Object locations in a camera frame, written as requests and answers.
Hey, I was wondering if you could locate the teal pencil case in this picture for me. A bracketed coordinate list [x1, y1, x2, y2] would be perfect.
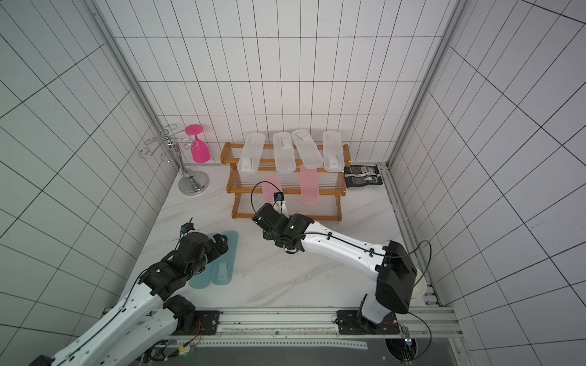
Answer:
[211, 230, 239, 286]
[189, 233, 216, 289]

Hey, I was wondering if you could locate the pink pencil case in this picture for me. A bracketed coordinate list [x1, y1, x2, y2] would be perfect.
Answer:
[299, 165, 320, 206]
[261, 176, 282, 204]

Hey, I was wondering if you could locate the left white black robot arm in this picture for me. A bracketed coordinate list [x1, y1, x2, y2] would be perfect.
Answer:
[32, 230, 229, 365]

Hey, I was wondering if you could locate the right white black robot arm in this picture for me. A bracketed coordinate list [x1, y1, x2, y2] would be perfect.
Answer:
[253, 204, 424, 333]

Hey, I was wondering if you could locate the orange wooden three-tier shelf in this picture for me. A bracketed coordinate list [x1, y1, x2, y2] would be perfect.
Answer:
[221, 142, 346, 221]

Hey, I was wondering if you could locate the silver metal glass rack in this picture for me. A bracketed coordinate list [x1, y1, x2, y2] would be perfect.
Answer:
[139, 124, 210, 196]

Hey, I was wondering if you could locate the black patterned pouch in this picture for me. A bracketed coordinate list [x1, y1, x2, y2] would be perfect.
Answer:
[344, 165, 383, 188]

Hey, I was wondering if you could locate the pink plastic wine glass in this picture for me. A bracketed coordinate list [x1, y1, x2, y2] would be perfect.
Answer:
[185, 124, 212, 164]

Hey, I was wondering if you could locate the white egg-shaped object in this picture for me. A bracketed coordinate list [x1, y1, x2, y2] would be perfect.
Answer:
[411, 271, 427, 300]

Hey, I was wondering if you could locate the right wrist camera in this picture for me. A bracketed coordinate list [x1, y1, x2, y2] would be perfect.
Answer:
[273, 192, 288, 216]

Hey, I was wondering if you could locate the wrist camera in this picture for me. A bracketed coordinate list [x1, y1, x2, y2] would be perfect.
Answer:
[180, 218, 195, 236]
[273, 192, 288, 216]

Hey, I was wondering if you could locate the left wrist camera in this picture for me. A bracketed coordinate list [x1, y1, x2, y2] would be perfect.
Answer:
[180, 218, 195, 236]

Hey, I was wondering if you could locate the aluminium mounting rail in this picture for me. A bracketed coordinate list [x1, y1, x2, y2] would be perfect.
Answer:
[123, 307, 463, 352]

